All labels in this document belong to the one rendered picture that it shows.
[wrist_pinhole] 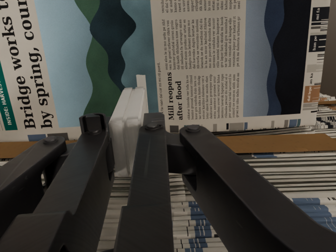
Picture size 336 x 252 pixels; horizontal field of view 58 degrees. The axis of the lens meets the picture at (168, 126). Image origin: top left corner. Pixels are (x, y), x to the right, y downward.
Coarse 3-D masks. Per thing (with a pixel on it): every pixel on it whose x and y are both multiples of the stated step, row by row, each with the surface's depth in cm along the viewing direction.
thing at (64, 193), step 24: (96, 120) 14; (96, 144) 12; (72, 168) 11; (96, 168) 11; (48, 192) 9; (72, 192) 9; (96, 192) 11; (24, 216) 7; (48, 216) 7; (72, 216) 8; (96, 216) 10; (0, 240) 7; (24, 240) 6; (48, 240) 6; (72, 240) 8; (96, 240) 10
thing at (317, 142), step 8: (216, 136) 32; (224, 136) 32; (232, 136) 31; (240, 136) 31; (248, 136) 31; (256, 136) 31; (264, 136) 31; (272, 136) 31; (280, 136) 31; (288, 136) 31; (296, 136) 31; (304, 136) 31; (312, 136) 31; (320, 136) 31; (328, 136) 31; (232, 144) 29; (240, 144) 29; (248, 144) 29; (256, 144) 29; (264, 144) 29; (272, 144) 29; (280, 144) 29; (288, 144) 29; (296, 144) 29; (304, 144) 29; (312, 144) 29; (320, 144) 29; (328, 144) 29; (240, 152) 28; (248, 152) 28; (256, 152) 28
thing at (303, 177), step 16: (256, 160) 26; (272, 160) 26; (288, 160) 26; (304, 160) 26; (320, 160) 26; (272, 176) 24; (288, 176) 24; (304, 176) 24; (320, 176) 24; (288, 192) 21; (304, 192) 21; (320, 192) 21; (192, 208) 20; (304, 208) 20; (320, 208) 20; (192, 224) 19; (208, 224) 19; (320, 224) 19; (192, 240) 18; (208, 240) 18
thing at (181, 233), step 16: (128, 176) 24; (176, 176) 24; (112, 192) 22; (128, 192) 22; (176, 192) 22; (112, 208) 21; (176, 208) 21; (112, 224) 19; (176, 224) 19; (112, 240) 18; (176, 240) 18
